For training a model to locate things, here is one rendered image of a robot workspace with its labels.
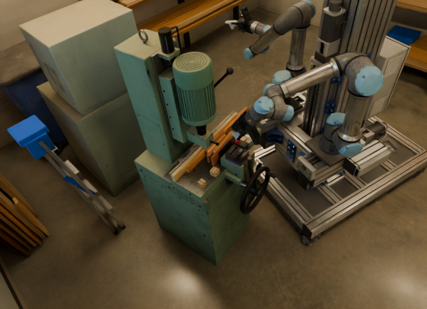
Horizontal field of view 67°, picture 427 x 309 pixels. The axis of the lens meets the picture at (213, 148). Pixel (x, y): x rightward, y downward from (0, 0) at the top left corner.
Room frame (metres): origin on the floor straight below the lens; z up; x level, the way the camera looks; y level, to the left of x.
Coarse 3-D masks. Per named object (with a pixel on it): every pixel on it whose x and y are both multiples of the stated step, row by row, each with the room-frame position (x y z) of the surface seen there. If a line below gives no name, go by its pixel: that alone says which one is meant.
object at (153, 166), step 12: (144, 156) 1.39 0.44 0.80; (156, 156) 1.38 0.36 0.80; (180, 156) 1.36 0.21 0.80; (144, 168) 1.31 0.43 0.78; (156, 168) 1.28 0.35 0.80; (168, 168) 1.27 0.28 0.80; (156, 180) 1.25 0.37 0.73; (168, 180) 1.18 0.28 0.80; (228, 180) 1.14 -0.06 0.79; (180, 192) 1.11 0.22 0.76; (216, 192) 1.06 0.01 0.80; (204, 204) 1.00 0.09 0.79
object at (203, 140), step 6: (192, 126) 1.32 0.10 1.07; (186, 132) 1.29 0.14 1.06; (192, 132) 1.27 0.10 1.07; (210, 132) 1.26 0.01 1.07; (192, 138) 1.26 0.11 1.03; (198, 138) 1.23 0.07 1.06; (204, 138) 1.22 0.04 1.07; (210, 138) 1.23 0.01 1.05; (198, 144) 1.24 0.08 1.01; (204, 144) 1.21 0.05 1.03; (210, 144) 1.23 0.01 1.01
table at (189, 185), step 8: (232, 128) 1.45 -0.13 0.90; (248, 136) 1.36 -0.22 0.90; (248, 144) 1.30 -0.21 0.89; (200, 168) 1.15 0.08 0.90; (208, 168) 1.15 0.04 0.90; (224, 168) 1.13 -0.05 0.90; (184, 176) 1.11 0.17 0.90; (192, 176) 1.11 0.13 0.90; (200, 176) 1.10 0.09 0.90; (208, 176) 1.09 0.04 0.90; (224, 176) 1.12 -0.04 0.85; (232, 176) 1.10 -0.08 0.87; (176, 184) 1.08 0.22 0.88; (184, 184) 1.06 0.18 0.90; (192, 184) 1.05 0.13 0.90; (208, 184) 1.04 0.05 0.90; (216, 184) 1.06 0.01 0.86; (184, 192) 1.04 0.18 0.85; (192, 192) 1.00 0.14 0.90; (200, 192) 1.00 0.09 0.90; (208, 192) 1.01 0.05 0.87; (200, 200) 0.97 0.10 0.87
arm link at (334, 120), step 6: (330, 114) 1.32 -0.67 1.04; (336, 114) 1.31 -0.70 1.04; (342, 114) 1.30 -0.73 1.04; (330, 120) 1.27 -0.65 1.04; (336, 120) 1.26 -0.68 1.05; (342, 120) 1.25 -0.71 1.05; (330, 126) 1.25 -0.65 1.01; (336, 126) 1.23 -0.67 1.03; (324, 132) 1.29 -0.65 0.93; (330, 132) 1.23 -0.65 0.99; (330, 138) 1.24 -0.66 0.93
